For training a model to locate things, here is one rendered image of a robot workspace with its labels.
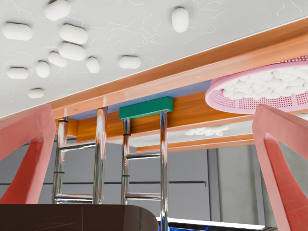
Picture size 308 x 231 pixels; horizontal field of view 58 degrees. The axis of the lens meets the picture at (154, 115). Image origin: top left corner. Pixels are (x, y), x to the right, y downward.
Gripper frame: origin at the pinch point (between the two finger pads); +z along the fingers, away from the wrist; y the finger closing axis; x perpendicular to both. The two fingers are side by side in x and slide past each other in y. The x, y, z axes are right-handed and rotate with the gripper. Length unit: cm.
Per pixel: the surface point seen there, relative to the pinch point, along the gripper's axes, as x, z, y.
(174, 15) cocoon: 1.4, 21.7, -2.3
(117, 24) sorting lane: 3.4, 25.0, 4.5
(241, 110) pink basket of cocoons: 29, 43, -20
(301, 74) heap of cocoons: 15.1, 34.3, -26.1
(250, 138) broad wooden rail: 59, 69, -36
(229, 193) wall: 160, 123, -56
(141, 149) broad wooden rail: 84, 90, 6
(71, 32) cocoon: 4.0, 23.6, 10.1
